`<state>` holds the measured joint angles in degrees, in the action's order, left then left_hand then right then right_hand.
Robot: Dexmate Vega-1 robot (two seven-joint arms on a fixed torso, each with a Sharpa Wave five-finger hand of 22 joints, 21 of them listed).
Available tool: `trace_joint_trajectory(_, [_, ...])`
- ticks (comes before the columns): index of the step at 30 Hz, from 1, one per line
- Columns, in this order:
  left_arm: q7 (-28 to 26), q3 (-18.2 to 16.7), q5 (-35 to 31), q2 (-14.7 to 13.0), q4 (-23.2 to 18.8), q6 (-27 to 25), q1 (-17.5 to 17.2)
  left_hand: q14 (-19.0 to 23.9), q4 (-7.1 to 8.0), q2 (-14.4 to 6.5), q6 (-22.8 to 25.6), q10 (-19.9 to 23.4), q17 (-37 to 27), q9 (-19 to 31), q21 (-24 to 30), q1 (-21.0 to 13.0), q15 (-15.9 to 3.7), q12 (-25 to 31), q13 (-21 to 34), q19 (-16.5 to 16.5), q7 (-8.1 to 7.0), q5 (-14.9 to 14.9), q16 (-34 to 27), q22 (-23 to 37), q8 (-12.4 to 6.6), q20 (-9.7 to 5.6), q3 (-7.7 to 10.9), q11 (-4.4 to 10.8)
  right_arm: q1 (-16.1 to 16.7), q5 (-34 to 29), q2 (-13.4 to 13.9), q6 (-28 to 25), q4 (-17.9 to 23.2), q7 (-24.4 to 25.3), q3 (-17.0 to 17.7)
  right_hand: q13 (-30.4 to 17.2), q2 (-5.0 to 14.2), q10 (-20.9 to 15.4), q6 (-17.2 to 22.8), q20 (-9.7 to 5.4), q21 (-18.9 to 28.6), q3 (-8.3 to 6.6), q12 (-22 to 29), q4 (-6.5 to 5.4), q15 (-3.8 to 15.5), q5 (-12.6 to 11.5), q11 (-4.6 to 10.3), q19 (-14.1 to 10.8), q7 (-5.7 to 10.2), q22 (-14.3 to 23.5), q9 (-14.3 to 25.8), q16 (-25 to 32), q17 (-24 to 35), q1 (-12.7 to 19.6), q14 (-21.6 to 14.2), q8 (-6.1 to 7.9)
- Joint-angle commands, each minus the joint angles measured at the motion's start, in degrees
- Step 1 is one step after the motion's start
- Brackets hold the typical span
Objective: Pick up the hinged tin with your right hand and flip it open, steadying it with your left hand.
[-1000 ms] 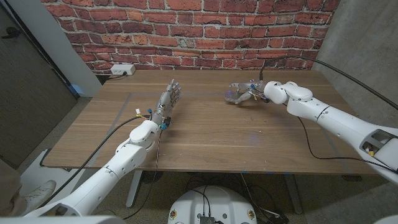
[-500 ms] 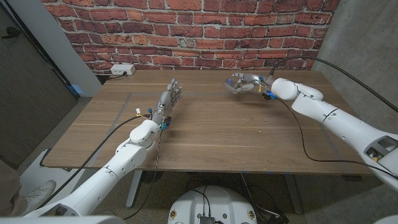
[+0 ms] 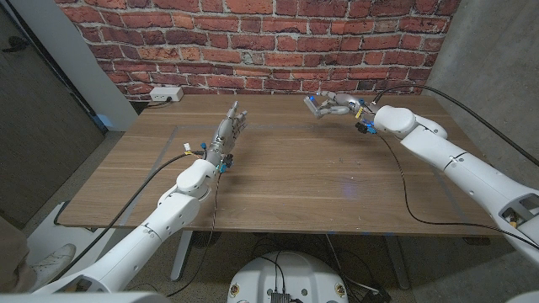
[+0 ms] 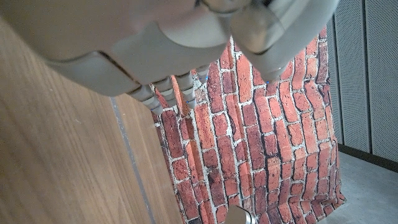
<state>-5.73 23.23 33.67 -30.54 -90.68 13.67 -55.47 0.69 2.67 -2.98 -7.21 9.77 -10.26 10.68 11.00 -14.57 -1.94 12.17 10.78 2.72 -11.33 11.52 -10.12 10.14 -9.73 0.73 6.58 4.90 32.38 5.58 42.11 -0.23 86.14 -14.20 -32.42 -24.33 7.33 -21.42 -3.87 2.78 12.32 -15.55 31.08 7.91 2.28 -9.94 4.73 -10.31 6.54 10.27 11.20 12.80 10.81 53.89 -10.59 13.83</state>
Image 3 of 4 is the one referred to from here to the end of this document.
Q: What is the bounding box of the black door handle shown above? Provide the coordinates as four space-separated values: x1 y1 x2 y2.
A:
2 35 30 54

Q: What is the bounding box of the grey table leg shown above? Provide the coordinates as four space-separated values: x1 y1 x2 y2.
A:
383 235 410 290

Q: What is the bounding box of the white floor plate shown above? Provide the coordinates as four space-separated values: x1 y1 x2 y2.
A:
25 200 117 270

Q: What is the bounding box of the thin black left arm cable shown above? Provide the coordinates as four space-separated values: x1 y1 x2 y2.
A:
165 171 222 298

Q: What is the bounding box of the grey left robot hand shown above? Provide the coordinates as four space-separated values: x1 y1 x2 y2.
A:
205 100 248 167

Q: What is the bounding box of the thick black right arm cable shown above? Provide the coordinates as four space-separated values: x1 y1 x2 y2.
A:
370 83 539 167

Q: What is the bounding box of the black outlet power cord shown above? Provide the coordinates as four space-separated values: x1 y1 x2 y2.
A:
145 97 173 109

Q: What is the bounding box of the black floor cable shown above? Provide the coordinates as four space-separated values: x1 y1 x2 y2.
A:
324 233 367 294

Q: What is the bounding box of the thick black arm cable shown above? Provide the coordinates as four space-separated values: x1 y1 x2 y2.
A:
54 150 207 279
370 83 539 167

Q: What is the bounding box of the person in beige trousers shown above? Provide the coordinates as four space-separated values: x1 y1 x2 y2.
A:
0 216 37 294

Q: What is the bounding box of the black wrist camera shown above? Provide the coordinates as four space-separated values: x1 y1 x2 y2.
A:
355 120 378 136
218 153 235 173

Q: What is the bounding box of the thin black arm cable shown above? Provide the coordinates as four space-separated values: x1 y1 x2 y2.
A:
376 131 539 250
165 171 222 298

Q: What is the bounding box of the red brick printed backdrop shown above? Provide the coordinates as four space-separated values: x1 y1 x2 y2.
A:
54 0 462 102

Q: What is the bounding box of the white table leg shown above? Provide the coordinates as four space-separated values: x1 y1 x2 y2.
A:
170 230 195 282

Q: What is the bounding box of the blue floor object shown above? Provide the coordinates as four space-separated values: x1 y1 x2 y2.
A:
94 113 115 130

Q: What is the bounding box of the black round floor object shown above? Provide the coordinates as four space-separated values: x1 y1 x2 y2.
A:
192 230 222 249

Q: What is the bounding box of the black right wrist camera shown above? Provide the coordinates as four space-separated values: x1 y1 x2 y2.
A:
355 120 378 136

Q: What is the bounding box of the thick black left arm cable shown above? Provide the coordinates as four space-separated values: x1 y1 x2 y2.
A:
54 150 207 279

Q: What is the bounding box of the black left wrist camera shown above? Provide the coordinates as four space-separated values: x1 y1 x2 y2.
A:
218 153 235 173

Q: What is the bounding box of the white shoe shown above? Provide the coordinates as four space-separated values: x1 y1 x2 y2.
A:
31 242 77 291

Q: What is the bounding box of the white power outlet box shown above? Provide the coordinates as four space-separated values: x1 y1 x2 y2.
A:
149 86 184 103

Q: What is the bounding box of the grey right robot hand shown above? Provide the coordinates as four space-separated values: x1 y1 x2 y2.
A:
314 91 380 121

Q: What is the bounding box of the small hinged metal tin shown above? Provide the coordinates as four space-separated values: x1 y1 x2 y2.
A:
303 95 321 119

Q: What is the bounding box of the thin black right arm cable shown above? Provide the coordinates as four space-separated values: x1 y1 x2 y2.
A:
376 131 539 250

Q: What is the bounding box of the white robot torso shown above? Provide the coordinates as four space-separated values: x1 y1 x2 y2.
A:
227 250 350 303

